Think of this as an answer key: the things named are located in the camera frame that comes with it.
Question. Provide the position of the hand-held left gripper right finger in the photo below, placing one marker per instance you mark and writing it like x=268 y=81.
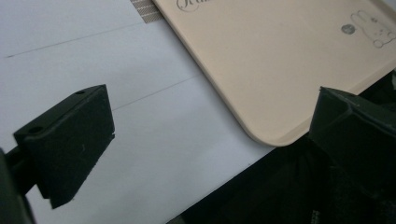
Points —
x=358 y=140

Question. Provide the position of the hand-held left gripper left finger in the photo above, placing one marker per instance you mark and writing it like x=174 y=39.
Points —
x=67 y=146

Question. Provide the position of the beige plastic tray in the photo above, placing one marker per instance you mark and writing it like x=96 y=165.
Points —
x=280 y=65

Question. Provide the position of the striped grey cloth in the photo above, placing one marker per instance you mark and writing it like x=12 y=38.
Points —
x=146 y=10

